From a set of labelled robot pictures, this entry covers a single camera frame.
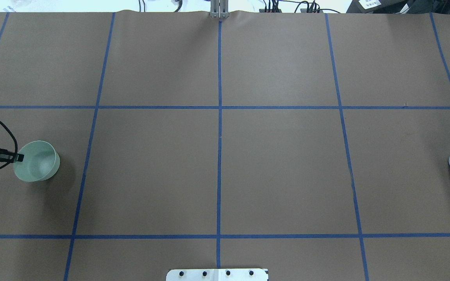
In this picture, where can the mint green bowl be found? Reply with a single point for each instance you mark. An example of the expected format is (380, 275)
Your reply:
(40, 162)

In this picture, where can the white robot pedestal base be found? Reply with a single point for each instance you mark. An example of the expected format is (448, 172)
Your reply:
(234, 274)

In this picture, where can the aluminium frame post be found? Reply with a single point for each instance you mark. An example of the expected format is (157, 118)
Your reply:
(219, 9)

